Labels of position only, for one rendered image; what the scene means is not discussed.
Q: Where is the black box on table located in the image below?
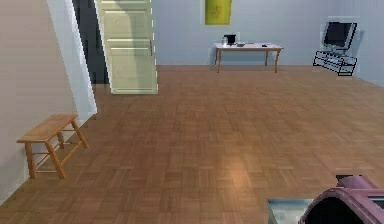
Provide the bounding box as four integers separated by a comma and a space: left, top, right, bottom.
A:
223, 33, 237, 46

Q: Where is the white top wooden table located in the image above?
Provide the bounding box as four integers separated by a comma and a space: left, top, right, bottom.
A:
213, 41, 285, 74

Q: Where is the cream panelled room door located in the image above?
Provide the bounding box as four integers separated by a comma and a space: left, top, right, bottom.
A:
94, 0, 159, 95

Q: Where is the yellow framed picture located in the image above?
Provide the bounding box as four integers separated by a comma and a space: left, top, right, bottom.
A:
204, 0, 233, 26

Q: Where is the grey glass table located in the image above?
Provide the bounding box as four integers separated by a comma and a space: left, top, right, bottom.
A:
266, 198, 315, 224

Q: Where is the wooden stool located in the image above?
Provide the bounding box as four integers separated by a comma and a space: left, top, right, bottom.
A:
16, 113, 90, 180

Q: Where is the white television stand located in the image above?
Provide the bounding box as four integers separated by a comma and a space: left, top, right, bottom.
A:
312, 50, 358, 77

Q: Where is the black screen television set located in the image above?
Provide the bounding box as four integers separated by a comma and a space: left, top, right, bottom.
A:
321, 21, 358, 52

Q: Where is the pink curved container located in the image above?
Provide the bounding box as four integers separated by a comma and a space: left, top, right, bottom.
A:
298, 175, 384, 224

